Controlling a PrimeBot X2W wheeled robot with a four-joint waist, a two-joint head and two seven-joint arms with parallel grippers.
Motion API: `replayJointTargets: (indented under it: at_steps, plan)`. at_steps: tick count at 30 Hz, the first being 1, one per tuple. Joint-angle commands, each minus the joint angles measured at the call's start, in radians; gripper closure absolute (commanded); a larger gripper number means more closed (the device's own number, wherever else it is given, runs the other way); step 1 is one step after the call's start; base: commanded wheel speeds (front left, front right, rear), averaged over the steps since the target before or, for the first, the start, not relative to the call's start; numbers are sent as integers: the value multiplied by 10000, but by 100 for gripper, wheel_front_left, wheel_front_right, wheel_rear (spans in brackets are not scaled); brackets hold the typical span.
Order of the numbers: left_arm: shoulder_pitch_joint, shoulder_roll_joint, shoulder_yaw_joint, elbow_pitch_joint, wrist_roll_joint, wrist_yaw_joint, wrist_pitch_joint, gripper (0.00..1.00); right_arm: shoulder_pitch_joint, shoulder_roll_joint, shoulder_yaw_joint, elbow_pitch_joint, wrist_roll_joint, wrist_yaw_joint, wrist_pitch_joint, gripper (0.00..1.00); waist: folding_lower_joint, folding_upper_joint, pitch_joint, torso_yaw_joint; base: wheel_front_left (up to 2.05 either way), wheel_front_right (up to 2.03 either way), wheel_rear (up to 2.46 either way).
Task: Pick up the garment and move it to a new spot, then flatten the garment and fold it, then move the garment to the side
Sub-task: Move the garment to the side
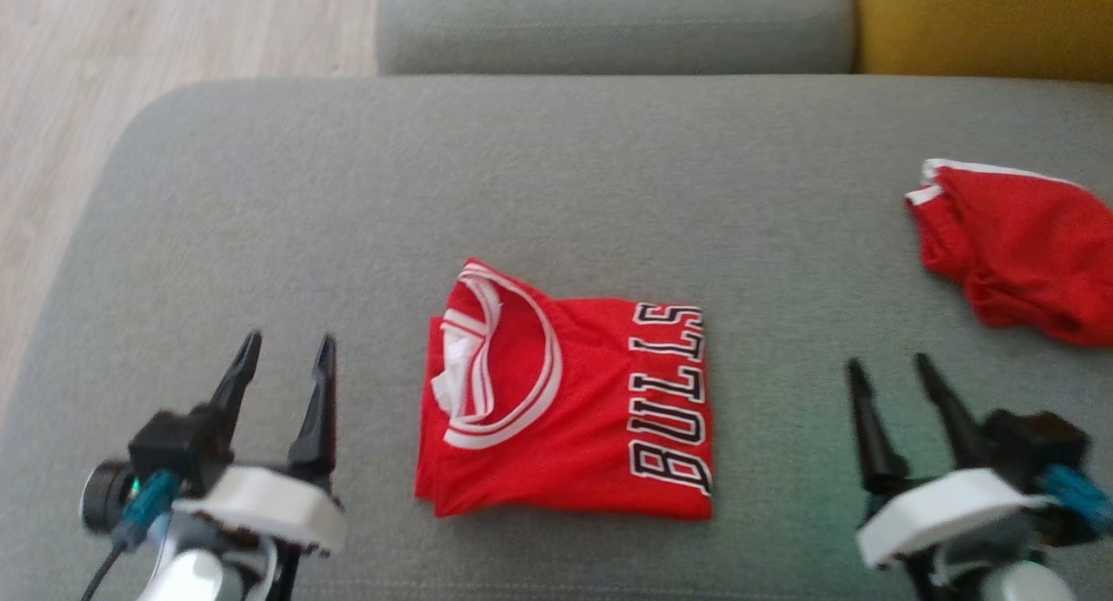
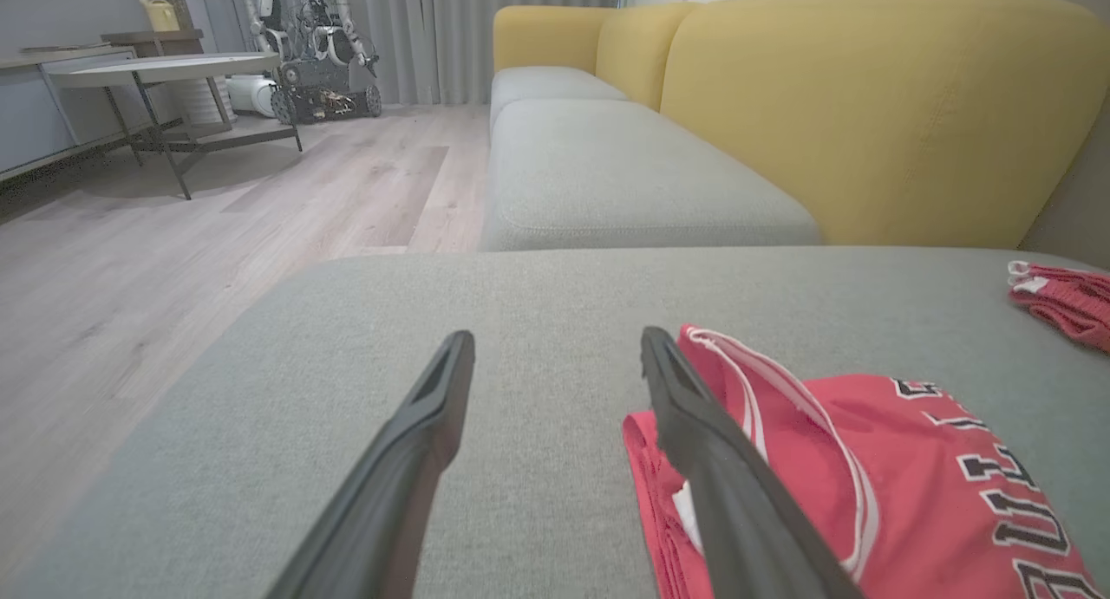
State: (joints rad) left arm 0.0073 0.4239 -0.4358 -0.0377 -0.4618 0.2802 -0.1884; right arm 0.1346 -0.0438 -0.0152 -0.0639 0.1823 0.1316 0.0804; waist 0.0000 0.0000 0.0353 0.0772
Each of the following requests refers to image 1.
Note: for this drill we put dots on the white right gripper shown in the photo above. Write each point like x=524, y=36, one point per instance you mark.
x=948, y=514

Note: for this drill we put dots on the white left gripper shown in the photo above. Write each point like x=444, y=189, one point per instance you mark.
x=261, y=505

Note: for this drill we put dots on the red shorts with white trim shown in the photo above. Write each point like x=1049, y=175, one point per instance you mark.
x=1017, y=244

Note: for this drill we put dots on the red Bulls basketball jersey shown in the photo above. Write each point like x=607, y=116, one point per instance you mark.
x=591, y=410

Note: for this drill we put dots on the grey sofa seat cushion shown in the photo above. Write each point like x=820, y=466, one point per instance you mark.
x=609, y=192

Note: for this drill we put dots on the yellow sofa cushion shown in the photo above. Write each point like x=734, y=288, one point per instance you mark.
x=983, y=18

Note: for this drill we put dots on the grey sofa back cushion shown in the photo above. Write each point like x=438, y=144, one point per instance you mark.
x=609, y=18

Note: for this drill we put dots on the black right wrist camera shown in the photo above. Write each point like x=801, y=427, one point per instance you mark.
x=1035, y=444

